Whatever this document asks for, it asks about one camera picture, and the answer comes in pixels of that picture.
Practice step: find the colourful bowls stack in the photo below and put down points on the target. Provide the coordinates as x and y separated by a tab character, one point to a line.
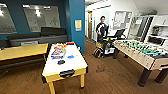
58	52

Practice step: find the tan brown backpack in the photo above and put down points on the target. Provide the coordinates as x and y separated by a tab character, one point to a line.
97	52

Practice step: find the small blue object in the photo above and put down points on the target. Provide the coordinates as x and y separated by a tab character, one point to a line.
70	56

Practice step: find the brown wooden door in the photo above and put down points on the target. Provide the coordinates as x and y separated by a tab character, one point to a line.
90	25

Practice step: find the orange red game box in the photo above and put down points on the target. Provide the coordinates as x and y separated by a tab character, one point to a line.
60	45

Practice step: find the person in dark top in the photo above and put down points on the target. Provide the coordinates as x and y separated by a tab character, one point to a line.
101	28

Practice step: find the black air hockey puck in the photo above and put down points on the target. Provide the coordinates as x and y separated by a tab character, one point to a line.
61	62

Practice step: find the yellow air hockey table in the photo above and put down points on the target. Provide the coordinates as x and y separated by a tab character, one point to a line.
63	68

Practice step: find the black monitor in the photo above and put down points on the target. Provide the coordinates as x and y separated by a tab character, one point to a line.
120	33

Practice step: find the dark grey sofa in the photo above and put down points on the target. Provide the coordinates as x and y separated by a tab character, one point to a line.
36	36

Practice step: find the interior window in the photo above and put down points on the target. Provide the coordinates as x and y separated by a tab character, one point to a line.
41	18
6	20

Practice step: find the white paper label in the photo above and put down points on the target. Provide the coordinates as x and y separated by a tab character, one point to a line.
29	42

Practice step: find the stainless steel fridge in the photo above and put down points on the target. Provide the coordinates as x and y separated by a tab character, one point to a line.
140	28

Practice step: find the foosball table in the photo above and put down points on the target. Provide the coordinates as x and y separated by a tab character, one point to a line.
143	53

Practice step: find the wooden table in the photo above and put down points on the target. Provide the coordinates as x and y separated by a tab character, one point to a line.
20	51

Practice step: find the black built-in microwave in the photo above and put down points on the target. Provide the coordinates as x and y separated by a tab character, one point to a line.
156	40

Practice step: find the yellow wall notice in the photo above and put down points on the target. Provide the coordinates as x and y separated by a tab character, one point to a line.
78	25

